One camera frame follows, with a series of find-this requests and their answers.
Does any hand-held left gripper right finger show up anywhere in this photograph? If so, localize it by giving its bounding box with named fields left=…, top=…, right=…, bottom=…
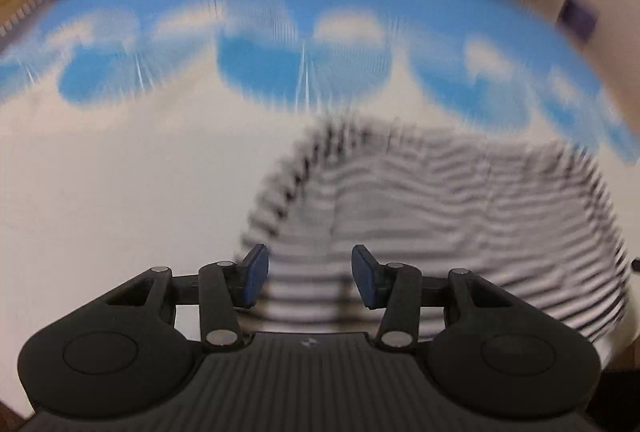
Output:
left=351, top=244, right=521, bottom=353

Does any black white striped shirt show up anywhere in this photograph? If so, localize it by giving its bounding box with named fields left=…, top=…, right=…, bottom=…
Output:
left=240, top=112, right=631, bottom=348

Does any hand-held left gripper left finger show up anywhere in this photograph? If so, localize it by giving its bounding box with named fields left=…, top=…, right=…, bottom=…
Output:
left=107, top=244, right=269, bottom=353

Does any purple object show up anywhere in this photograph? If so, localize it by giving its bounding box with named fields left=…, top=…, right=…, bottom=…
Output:
left=557, top=0, right=599, bottom=44

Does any blue white patterned blanket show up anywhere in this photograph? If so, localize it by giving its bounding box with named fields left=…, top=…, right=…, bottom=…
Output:
left=0, top=0, right=640, bottom=413

